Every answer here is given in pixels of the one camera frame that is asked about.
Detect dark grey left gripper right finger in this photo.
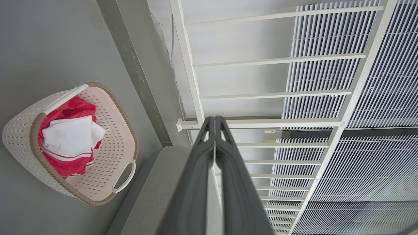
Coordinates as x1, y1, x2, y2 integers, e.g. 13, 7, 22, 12
215, 116, 274, 235

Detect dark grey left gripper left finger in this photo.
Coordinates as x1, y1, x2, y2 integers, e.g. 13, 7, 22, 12
159, 116, 216, 235

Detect cream perforated plastic laundry basket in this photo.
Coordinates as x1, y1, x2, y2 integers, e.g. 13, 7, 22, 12
2, 82, 139, 206

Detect grey fabric sofa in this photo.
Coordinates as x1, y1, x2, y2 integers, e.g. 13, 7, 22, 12
106, 146, 226, 235

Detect red garment with white stripes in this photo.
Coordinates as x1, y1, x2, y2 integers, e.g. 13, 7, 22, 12
38, 96, 103, 179

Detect white metal railing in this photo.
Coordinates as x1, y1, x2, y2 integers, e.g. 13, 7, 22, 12
169, 0, 399, 235

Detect grey concrete step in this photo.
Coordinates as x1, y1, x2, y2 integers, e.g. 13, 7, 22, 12
96, 0, 203, 147

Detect white louvred window blind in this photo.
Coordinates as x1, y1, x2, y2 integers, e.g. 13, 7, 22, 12
266, 0, 418, 235

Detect thin grey cable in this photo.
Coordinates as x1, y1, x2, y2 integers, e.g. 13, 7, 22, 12
170, 13, 175, 62

